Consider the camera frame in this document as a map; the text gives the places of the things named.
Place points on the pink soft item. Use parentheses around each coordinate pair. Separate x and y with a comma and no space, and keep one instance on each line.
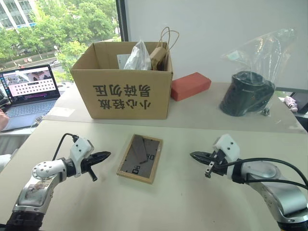
(291,103)

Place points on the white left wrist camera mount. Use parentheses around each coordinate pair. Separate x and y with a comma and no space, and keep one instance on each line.
(80,146)

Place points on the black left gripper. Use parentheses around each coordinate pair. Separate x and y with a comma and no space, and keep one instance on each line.
(86,162)

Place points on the wooden picture frame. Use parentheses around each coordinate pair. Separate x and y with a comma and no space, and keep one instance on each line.
(140,158)

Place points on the dark window frame post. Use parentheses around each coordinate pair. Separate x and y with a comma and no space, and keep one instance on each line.
(121,20)

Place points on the printed brown cardboard box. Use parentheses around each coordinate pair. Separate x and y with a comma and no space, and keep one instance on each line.
(125,96)

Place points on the black round appliance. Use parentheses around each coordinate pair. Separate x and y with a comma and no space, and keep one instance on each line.
(245,96)

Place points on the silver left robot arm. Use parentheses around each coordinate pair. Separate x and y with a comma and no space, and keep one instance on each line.
(48,168)

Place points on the white crumpled plastic bag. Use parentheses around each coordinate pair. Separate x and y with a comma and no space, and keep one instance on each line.
(138,59)

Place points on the bystander bare hand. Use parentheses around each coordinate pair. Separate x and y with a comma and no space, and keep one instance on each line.
(3,120)

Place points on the white rounded object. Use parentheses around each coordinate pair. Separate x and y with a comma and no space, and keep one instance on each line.
(4,162)

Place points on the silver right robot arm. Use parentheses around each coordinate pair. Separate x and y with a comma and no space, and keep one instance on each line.
(284,192)

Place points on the small dark metal part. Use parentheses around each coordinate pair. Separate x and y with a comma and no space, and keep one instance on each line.
(265,112)

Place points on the grey open laptop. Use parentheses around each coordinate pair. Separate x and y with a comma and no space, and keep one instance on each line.
(29,106)

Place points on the black device in plastic bag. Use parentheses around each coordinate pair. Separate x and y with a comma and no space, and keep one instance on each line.
(267,55)

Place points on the red rectangular block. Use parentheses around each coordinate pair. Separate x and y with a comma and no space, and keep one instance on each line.
(190,85)

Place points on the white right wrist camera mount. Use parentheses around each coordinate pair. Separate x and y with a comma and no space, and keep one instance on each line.
(228,145)

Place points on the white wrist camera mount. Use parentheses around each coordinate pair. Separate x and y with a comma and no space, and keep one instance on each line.
(228,145)
(80,146)

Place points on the white paper sheet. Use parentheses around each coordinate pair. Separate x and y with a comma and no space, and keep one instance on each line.
(122,61)

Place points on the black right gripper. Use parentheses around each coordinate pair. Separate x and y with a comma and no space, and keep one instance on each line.
(220,157)

